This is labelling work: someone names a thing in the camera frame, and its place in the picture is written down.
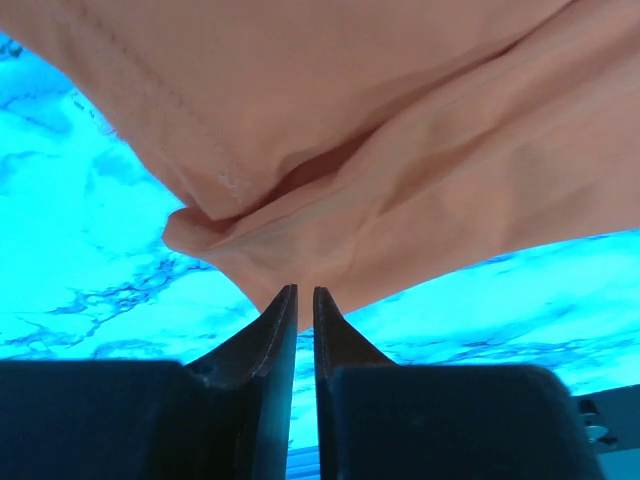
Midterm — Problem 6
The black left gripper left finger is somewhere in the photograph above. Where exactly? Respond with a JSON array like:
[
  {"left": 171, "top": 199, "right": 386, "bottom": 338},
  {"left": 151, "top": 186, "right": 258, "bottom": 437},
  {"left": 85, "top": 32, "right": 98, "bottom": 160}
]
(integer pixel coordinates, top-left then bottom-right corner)
[{"left": 1, "top": 285, "right": 297, "bottom": 479}]

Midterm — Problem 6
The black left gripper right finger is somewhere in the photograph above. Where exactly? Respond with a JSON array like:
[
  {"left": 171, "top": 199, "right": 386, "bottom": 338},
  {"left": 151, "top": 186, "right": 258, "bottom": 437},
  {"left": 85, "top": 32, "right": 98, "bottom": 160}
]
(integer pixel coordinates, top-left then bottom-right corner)
[{"left": 313, "top": 287, "right": 603, "bottom": 479}]

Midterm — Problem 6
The orange t shirt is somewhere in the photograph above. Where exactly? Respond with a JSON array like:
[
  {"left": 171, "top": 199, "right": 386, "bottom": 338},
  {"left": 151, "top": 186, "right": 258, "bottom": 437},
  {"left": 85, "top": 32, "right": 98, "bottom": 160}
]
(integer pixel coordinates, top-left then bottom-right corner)
[{"left": 1, "top": 1, "right": 639, "bottom": 311}]

